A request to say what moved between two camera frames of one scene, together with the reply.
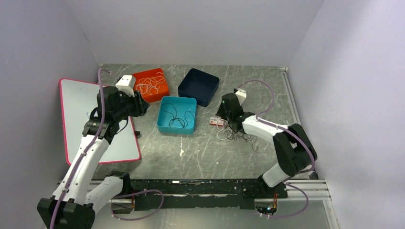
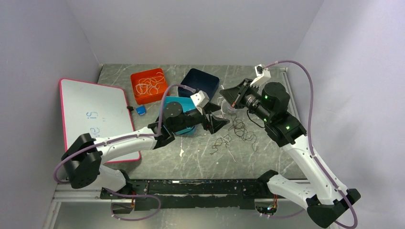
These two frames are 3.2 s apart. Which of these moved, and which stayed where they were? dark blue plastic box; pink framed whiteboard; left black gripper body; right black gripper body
Moved: right black gripper body; left black gripper body
Stayed: dark blue plastic box; pink framed whiteboard
